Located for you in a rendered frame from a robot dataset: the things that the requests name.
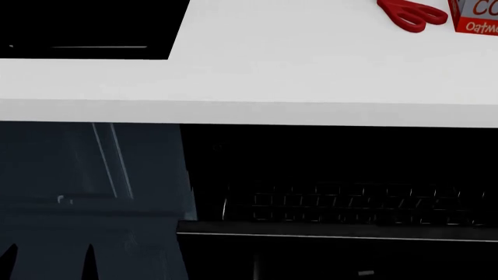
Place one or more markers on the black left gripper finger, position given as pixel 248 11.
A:
pixel 7 265
pixel 90 265

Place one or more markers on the black dishwasher door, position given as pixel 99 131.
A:
pixel 311 256

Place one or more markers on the black dishwasher body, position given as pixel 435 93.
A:
pixel 311 154

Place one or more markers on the dark blue cabinet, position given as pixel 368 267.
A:
pixel 39 163

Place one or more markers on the black glass cooktop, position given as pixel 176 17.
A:
pixel 85 23

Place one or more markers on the red oatmeal box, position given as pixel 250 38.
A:
pixel 476 24

